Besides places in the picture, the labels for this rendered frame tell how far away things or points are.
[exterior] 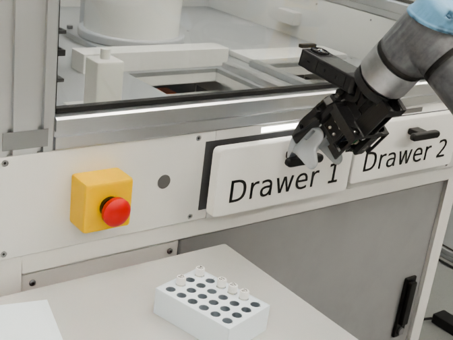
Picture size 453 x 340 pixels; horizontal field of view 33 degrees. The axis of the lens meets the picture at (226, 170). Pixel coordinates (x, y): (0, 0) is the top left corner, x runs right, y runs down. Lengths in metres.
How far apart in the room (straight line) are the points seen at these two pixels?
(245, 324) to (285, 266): 0.44
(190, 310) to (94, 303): 0.14
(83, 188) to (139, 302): 0.17
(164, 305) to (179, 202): 0.21
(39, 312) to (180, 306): 0.17
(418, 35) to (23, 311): 0.59
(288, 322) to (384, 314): 0.68
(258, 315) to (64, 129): 0.34
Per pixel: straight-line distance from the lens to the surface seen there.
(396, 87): 1.02
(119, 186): 1.01
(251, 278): 1.12
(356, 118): 1.08
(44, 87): 0.97
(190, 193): 1.15
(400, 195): 1.54
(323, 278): 1.48
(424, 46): 0.97
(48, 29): 0.95
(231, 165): 1.13
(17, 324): 0.95
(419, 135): 1.40
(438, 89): 0.98
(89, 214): 1.01
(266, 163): 1.17
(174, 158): 1.10
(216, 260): 1.15
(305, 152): 1.14
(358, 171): 1.36
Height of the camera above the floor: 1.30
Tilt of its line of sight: 21 degrees down
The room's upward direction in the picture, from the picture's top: 7 degrees clockwise
